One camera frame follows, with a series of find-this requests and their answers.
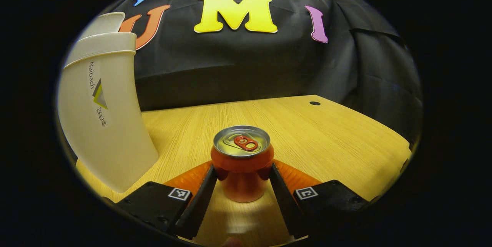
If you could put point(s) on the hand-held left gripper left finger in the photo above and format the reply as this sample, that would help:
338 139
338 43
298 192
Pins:
201 201

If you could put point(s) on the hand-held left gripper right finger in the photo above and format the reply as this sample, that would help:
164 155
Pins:
282 197

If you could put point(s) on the orange pop can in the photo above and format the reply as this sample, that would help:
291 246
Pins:
242 174

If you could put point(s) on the white desktop garbage bin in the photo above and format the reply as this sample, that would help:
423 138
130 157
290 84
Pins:
111 139

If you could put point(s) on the black backdrop cloth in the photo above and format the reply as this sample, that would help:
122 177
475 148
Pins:
250 58

